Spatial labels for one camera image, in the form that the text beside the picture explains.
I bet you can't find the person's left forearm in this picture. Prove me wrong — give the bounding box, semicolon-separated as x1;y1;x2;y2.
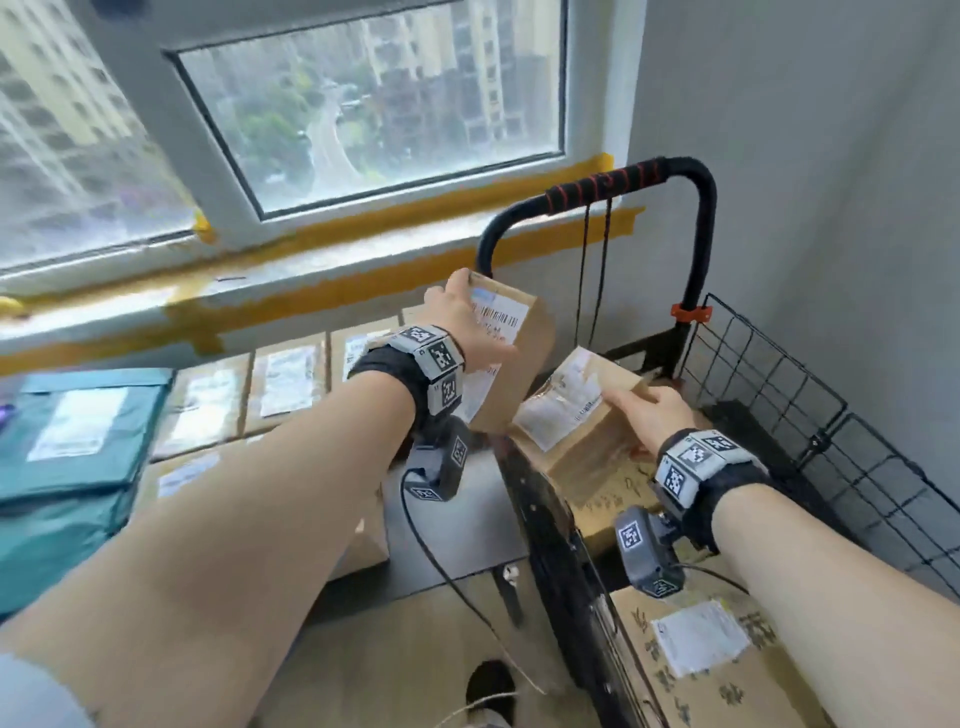
0;371;418;728

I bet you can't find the person's white sleeve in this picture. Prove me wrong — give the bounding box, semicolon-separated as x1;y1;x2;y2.
0;652;95;728

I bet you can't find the person's left hand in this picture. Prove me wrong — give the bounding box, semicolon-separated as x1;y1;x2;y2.
422;268;520;373

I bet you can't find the black wire cart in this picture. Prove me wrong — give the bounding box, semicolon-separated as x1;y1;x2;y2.
476;155;960;728

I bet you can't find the marker wristband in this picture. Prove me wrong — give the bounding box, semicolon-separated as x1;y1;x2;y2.
347;324;466;436
652;428;774;553

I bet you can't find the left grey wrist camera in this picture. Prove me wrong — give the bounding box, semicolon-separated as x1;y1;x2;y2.
401;416;475;502

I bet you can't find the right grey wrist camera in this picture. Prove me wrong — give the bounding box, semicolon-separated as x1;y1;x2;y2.
614;506;688;599

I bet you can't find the black elastic cord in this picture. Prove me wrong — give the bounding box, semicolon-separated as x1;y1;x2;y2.
573;198;615;350

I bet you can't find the teal mailer bag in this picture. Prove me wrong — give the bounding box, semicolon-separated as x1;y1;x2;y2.
0;485;142;622
0;367;176;505

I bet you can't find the person's right forearm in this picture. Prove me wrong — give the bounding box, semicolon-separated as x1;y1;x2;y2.
710;483;960;728

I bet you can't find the white framed window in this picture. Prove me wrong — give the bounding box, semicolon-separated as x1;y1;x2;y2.
0;0;650;294

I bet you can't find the right marker wristband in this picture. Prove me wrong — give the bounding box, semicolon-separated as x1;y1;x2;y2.
652;428;774;553

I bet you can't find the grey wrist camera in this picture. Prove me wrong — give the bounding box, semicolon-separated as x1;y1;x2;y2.
401;416;475;502
614;506;688;599

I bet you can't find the person's right hand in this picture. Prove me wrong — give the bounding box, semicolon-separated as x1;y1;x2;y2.
602;383;699;459

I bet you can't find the left marker wristband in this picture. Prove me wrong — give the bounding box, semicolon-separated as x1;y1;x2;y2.
347;324;466;436

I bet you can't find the left black camera cable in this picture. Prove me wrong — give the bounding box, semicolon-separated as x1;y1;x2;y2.
399;468;549;695

